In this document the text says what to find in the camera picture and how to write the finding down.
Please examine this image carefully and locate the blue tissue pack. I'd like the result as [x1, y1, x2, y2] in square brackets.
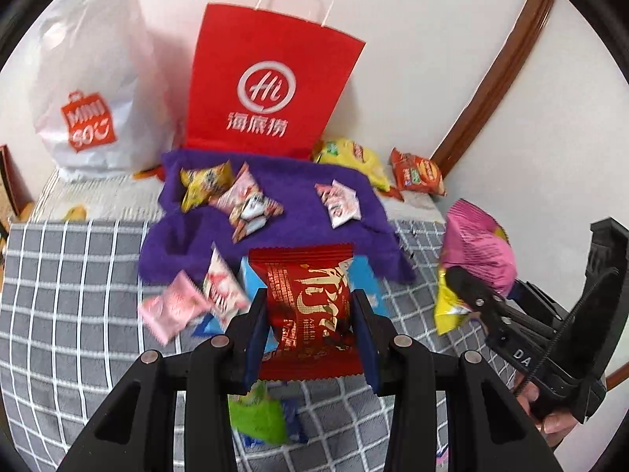
[192, 256, 389, 338]

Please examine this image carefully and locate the right hand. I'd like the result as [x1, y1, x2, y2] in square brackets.
[513, 379, 579, 449]

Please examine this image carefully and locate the orange Lays chips bag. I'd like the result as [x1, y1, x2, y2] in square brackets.
[389, 148, 447, 196]

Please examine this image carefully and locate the pink panda snack packet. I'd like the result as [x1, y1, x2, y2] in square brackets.
[209, 163, 283, 243]

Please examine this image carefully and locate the pink yellow snack bag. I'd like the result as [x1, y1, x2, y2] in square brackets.
[434, 199, 517, 335]

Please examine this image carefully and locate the purple towel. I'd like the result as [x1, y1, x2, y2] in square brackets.
[139, 149, 416, 284]

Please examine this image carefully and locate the green blue snack packet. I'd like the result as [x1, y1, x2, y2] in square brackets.
[228, 380, 308, 450]

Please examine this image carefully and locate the fruit print newspaper sheet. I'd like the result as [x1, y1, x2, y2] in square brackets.
[30, 171, 163, 222]

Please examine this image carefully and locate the red Haidilao paper bag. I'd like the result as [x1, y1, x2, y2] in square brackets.
[182, 3, 364, 160]

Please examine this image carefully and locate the yellow Lays chips bag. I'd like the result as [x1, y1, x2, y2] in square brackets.
[313, 138, 390, 192]

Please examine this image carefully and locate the white Miniso plastic bag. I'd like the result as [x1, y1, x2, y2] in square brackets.
[29, 0, 176, 181]

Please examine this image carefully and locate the white pink snack packet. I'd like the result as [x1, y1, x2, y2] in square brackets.
[202, 244, 250, 330]

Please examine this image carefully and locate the yellow crispy snack packet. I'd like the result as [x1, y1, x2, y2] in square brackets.
[179, 161, 235, 212]

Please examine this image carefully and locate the framed picture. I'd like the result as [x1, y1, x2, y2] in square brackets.
[0, 145, 24, 226]

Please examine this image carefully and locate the grey checked blanket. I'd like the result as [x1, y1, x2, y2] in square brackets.
[0, 219, 519, 472]

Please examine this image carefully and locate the brown wooden door frame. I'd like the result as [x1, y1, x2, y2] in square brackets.
[432, 0, 555, 177]

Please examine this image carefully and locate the light pink snack packet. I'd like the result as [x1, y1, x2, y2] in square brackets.
[138, 271, 210, 345]

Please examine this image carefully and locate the pink Lotso candy packet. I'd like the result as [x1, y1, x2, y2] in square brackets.
[314, 180, 361, 229]

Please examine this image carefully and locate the red snack packet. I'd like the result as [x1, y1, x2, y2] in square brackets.
[248, 243, 362, 382]

